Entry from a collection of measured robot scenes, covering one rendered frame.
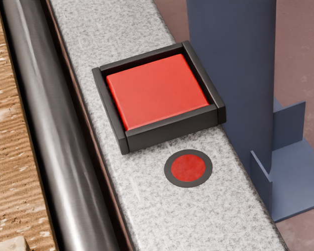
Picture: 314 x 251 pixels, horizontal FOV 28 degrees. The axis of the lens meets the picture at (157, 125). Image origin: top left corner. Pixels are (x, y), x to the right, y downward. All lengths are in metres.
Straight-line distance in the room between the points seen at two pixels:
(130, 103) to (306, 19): 1.58
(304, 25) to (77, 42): 1.49
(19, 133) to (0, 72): 0.07
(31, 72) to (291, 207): 1.07
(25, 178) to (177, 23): 1.62
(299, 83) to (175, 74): 1.34
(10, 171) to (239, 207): 0.15
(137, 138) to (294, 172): 1.16
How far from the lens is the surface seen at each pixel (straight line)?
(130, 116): 0.43
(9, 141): 0.42
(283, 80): 1.79
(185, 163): 0.41
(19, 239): 0.34
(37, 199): 0.39
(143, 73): 0.45
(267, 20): 1.19
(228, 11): 1.13
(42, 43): 0.52
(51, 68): 0.50
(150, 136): 0.42
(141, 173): 0.41
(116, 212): 0.44
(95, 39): 0.52
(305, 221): 1.49
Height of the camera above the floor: 1.23
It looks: 47 degrees down
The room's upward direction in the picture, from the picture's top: 10 degrees counter-clockwise
